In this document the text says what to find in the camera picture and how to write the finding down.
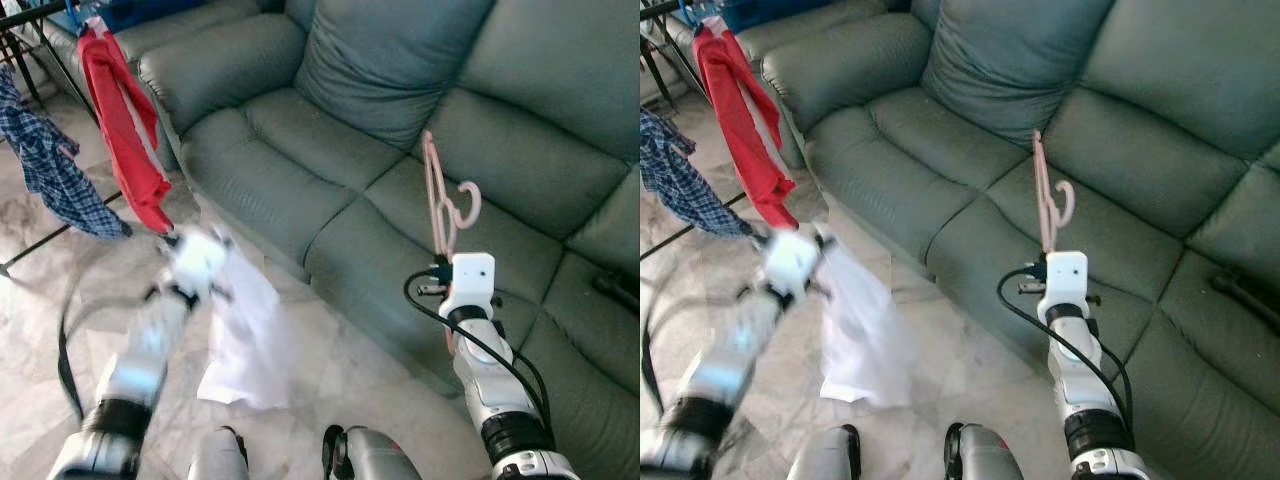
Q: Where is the blue plastic hanger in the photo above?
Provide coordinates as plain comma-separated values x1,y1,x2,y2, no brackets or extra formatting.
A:
677,0,732,34
61,0,114,37

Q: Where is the green sofa cushion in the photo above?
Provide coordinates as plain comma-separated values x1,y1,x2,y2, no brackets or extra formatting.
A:
919,0,1117,149
294,0,497,152

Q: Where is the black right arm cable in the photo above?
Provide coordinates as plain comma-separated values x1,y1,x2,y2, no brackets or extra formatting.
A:
402,269,554,443
996,267,1135,433

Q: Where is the pale pink plastic hanger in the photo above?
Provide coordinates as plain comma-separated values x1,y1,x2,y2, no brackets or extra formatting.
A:
419,129,484,264
1029,129,1077,257

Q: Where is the red shirt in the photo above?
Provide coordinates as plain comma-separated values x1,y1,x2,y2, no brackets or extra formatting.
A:
692,21,799,230
76,21,177,235

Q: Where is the black clothes drying rack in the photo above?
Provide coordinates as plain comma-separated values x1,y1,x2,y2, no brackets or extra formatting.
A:
640,0,703,264
0,0,132,282

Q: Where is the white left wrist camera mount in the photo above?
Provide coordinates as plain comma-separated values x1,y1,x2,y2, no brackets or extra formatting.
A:
762,229,827,300
164,227,234,300

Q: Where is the silver left robot leg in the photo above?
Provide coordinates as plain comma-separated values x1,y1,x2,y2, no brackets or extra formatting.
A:
188,425,252,480
787,425,864,480

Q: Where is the blue plaid shirt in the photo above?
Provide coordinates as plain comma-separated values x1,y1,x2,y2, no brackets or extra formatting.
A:
0,65,134,242
640,108,757,240

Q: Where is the silver right robot leg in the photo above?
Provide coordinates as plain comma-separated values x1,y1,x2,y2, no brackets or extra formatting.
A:
943,422,1027,480
322,425,424,480

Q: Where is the white shirt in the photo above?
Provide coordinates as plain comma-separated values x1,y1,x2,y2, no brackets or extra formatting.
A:
196,234,302,412
814,234,917,407

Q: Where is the green leather sofa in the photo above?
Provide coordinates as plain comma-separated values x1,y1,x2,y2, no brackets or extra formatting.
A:
40,0,641,480
660,0,1280,480

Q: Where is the blue plastic storage bin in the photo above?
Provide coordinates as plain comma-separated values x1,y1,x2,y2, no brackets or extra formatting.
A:
100,0,262,32
720,0,887,34

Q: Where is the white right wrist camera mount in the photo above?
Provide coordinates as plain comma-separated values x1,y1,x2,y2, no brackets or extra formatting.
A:
1037,250,1090,320
440,253,499,322

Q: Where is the silver robot leg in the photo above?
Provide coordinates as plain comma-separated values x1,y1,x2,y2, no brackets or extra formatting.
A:
787,425,864,480
188,425,252,480
943,422,1027,480
322,425,424,480

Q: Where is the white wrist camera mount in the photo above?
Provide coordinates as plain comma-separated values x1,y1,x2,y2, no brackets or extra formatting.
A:
164,227,234,300
762,229,827,300
1037,250,1090,320
440,253,499,322

